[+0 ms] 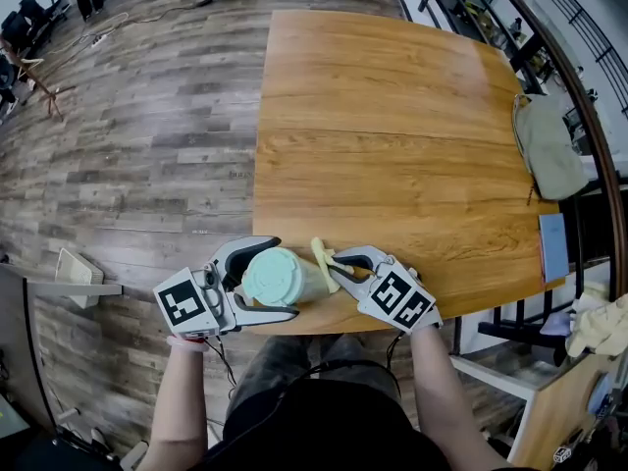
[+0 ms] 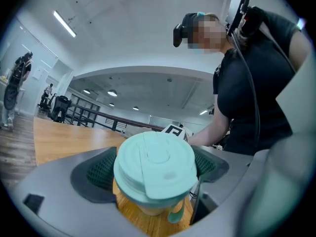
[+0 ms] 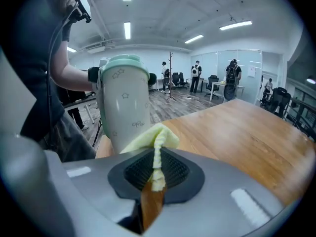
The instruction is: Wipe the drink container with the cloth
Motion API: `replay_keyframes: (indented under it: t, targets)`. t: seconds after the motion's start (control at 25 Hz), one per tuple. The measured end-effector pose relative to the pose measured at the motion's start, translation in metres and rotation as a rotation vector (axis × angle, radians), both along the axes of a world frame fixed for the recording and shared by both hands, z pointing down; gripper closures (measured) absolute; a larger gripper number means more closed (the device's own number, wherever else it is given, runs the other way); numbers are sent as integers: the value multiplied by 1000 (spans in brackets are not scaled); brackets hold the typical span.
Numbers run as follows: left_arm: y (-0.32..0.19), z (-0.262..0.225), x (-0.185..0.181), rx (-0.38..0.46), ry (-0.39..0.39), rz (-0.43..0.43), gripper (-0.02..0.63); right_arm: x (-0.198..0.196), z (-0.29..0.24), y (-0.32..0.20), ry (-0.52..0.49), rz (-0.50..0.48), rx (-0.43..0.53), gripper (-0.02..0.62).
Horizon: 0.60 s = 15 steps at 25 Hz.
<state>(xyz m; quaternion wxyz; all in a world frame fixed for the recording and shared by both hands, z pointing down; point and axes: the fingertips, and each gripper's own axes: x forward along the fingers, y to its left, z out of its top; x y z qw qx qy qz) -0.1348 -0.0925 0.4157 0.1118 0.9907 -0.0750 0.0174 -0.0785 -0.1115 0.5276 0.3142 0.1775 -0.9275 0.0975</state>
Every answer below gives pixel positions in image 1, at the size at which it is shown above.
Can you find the beige fabric bag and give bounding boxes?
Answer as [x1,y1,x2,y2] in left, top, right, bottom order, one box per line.
[511,92,591,202]

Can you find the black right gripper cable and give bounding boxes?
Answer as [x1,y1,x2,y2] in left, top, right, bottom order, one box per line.
[274,330,404,411]

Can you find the floor cable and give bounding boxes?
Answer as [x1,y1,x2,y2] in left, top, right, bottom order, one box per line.
[46,0,217,58]

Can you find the yellow cloth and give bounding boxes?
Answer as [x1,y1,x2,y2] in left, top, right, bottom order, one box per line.
[310,236,355,294]

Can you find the wooden side cabinet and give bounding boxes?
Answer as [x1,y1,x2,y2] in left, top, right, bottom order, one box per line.
[507,353,628,471]

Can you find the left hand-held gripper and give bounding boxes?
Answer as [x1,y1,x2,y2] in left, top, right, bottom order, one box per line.
[152,235,300,340]

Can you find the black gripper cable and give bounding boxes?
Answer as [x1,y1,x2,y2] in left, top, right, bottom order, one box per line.
[203,335,239,401]
[274,330,404,411]

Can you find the mint green drink container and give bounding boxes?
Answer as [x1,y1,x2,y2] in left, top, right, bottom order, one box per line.
[241,246,336,308]

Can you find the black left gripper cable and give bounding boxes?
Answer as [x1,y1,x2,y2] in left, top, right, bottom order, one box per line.
[203,335,239,401]

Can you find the wooden coat stand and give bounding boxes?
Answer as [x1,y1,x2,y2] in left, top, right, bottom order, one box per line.
[0,35,79,123]

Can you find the person's right forearm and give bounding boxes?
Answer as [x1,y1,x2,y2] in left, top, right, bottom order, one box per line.
[408,324,514,471]

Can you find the person's black shirt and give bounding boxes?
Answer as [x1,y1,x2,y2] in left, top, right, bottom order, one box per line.
[193,376,497,471]

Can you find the grey side desk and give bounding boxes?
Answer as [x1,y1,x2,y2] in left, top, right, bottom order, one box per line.
[0,262,124,436]

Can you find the pink bracelet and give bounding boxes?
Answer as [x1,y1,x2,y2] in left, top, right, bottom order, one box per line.
[166,335,210,353]

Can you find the black office chair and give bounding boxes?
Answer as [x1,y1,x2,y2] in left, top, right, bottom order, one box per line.
[0,0,71,58]

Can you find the white perforated box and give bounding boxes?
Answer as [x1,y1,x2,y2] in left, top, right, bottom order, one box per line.
[54,247,106,310]

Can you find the light blue notebook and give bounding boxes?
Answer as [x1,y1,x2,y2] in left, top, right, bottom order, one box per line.
[538,213,571,285]

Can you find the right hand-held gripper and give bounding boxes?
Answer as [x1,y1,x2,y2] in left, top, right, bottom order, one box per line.
[328,245,444,336]

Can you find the person's left forearm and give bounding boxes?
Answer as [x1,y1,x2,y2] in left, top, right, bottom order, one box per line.
[138,337,213,471]

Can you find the person's dark grey trousers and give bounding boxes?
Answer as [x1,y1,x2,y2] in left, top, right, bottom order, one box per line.
[226,334,402,434]

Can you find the pile of pale yellow cloths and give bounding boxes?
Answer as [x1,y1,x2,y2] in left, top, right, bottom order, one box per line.
[565,282,628,358]

